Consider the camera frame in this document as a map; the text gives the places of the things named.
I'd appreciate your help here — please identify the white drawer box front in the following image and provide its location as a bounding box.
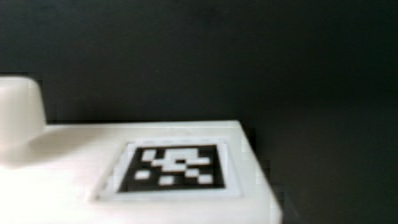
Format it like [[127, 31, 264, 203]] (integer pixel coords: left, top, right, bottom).
[[0, 77, 283, 224]]

